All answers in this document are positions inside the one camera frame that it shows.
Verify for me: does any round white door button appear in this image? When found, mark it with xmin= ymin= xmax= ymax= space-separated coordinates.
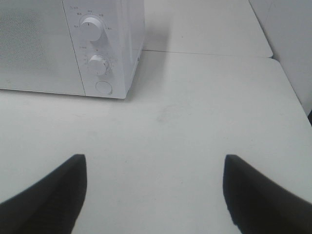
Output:
xmin=96 ymin=81 xmax=113 ymax=95

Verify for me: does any white microwave door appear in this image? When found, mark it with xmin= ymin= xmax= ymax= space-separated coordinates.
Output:
xmin=0 ymin=0 xmax=85 ymax=96

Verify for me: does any white microwave knob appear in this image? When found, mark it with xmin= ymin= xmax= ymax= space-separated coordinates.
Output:
xmin=88 ymin=55 xmax=110 ymax=76
xmin=80 ymin=16 xmax=103 ymax=41

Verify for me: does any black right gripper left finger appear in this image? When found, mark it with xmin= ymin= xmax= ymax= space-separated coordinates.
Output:
xmin=0 ymin=155 xmax=87 ymax=234

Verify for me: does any white microwave oven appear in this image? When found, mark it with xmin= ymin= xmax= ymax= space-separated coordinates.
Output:
xmin=0 ymin=0 xmax=146 ymax=100

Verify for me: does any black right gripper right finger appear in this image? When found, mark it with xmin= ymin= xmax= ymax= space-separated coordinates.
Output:
xmin=223 ymin=155 xmax=312 ymax=234

